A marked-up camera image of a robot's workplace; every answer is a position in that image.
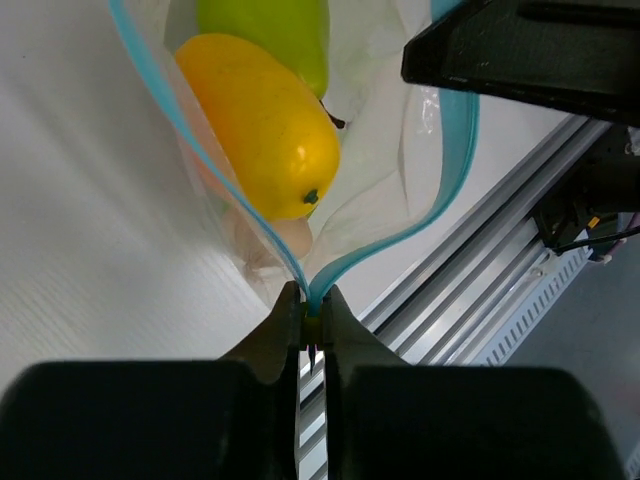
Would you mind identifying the beige toy garlic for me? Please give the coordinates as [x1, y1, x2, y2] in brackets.
[222, 208, 313, 279]

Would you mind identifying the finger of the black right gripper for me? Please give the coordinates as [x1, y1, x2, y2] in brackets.
[401, 1, 639, 123]

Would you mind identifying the orange yellow toy mango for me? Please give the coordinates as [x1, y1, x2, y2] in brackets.
[175, 33, 340, 220]

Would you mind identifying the clear zip top bag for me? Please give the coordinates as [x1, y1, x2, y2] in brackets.
[107, 0, 481, 351]

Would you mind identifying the pink toy egg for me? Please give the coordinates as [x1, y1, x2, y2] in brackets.
[179, 89, 251, 211]

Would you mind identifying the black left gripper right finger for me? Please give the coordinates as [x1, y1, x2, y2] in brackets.
[322, 288, 625, 479]

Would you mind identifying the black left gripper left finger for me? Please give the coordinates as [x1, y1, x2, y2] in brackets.
[1, 282, 303, 479]

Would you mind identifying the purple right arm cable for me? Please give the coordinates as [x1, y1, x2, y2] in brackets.
[587, 212, 640, 266]

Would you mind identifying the aluminium mounting rail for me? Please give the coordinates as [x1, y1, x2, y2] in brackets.
[297, 112, 616, 480]

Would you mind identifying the green toy pear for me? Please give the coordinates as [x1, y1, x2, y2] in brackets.
[178, 1, 332, 140]

